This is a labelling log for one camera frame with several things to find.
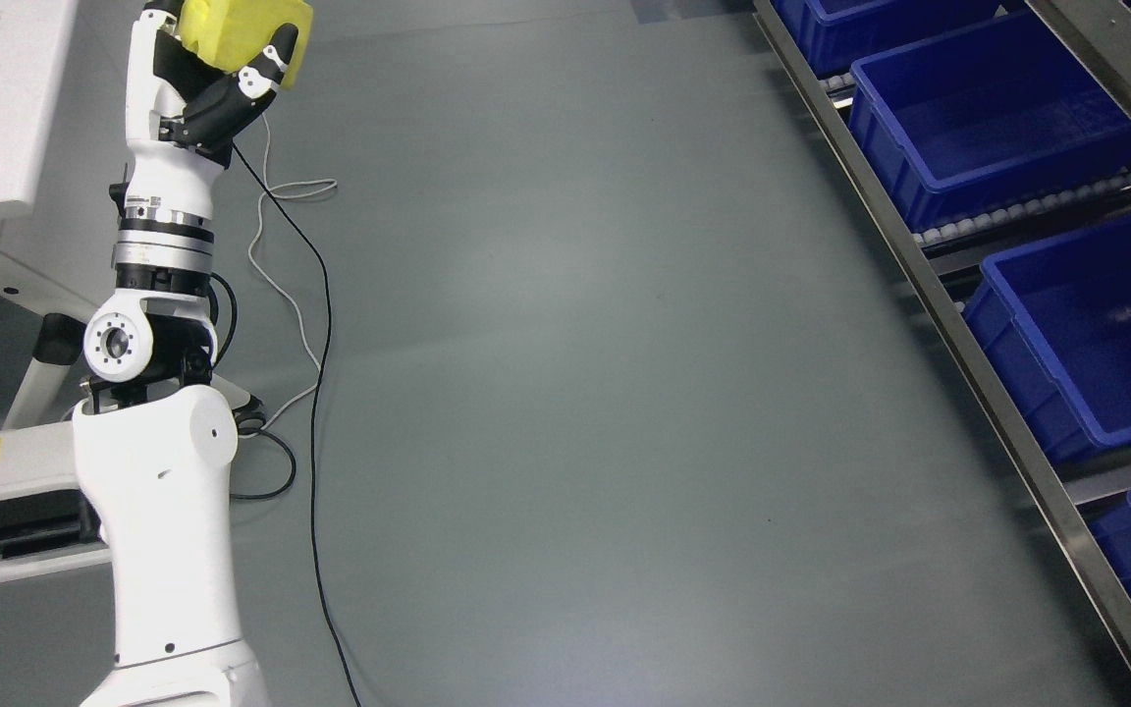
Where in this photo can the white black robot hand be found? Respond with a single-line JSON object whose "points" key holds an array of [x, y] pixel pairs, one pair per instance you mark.
{"points": [[182, 114]]}

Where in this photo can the yellow foam block with notch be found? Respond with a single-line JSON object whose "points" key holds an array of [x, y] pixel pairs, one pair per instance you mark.
{"points": [[225, 34]]}

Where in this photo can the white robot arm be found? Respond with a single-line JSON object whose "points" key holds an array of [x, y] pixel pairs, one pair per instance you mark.
{"points": [[154, 440]]}

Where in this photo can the metal roller shelf rack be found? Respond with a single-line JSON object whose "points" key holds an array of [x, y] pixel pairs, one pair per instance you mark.
{"points": [[943, 266]]}

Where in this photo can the white desk with legs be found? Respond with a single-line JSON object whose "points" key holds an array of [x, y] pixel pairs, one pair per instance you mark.
{"points": [[56, 88]]}

